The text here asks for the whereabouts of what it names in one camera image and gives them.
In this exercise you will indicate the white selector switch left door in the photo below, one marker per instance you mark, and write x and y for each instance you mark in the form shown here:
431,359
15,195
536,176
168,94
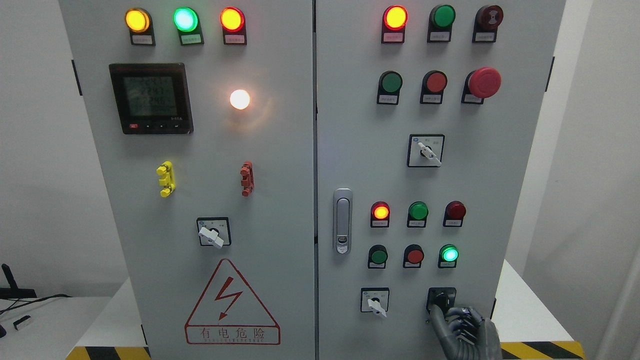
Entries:
214,232

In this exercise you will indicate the black digital power meter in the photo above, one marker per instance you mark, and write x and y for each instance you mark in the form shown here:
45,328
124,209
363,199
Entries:
152,98

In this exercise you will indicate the yellow terminal connector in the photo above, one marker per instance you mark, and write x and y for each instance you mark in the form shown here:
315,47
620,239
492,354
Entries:
166,178

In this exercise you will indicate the yellow indicator light top left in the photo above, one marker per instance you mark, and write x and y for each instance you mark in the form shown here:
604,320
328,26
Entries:
140,25

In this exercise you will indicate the green push button lower right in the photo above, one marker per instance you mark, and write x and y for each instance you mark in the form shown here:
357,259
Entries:
448,256

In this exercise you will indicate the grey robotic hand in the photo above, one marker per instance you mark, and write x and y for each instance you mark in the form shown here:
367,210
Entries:
464,334

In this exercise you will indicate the black antenna device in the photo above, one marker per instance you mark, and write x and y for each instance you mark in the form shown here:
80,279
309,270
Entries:
14,291

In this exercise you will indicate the red push button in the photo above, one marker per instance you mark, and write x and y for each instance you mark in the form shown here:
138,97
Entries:
413,257
433,85

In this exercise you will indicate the green push button upper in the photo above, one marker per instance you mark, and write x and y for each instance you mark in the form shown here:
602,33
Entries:
389,85

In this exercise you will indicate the silver door latch handle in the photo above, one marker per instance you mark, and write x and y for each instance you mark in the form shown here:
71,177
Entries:
342,220

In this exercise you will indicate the red lit indicator middle left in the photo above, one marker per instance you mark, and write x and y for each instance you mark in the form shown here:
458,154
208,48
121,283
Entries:
380,215

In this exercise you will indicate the white selector switch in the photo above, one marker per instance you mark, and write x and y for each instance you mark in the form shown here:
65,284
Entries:
425,150
375,300

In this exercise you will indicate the red lit indicator top right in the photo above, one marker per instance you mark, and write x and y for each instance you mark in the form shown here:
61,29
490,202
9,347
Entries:
393,26

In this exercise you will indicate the black rotary knob switch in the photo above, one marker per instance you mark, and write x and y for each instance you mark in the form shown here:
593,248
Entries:
442,297

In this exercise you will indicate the green indicator top right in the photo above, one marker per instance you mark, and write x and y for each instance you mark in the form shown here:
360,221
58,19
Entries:
441,21

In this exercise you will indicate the dark red buzzer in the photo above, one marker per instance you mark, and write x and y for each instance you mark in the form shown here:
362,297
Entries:
487,20

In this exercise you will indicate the white selector switch upper right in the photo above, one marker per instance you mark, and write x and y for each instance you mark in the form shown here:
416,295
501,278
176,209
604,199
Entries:
425,150

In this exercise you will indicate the red electrical hazard sticker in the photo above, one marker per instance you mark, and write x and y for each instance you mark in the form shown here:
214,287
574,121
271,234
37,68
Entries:
230,313

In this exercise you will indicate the grey electrical control cabinet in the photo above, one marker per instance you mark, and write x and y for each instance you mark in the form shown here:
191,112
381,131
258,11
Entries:
313,126

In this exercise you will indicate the white selector switch lower right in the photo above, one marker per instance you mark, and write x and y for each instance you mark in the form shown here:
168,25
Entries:
375,300

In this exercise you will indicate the red push button lower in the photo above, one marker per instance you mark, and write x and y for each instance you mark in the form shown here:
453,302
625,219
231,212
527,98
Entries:
413,257

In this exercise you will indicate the red indicator middle right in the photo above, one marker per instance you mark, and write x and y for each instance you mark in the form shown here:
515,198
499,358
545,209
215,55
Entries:
454,214

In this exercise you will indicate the small black white adapter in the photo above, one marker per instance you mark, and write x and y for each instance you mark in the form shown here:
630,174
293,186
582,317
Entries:
22,322

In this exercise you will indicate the red emergency stop mushroom button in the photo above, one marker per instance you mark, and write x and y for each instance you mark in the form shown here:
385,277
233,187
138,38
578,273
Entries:
481,84

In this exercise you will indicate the red lit indicator light left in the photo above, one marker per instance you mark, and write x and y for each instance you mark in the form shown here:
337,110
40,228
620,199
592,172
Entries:
233,24

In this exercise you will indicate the green indicator middle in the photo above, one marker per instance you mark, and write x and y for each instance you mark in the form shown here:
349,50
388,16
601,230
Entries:
417,215

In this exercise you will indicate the red push button upper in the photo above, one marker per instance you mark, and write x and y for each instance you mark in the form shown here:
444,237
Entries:
433,85

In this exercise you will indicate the green lit indicator light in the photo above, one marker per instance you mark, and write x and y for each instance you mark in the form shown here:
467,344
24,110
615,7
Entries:
188,25

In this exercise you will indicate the green push button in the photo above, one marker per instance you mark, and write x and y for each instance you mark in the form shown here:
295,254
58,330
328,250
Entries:
389,85
448,256
377,257

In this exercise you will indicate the white glowing lamp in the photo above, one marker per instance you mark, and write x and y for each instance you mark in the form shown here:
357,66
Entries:
240,99

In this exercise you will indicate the red terminal connector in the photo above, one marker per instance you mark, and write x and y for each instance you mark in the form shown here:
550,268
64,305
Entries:
247,178

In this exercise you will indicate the green push button lower left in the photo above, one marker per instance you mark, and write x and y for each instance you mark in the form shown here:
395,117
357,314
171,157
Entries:
377,257

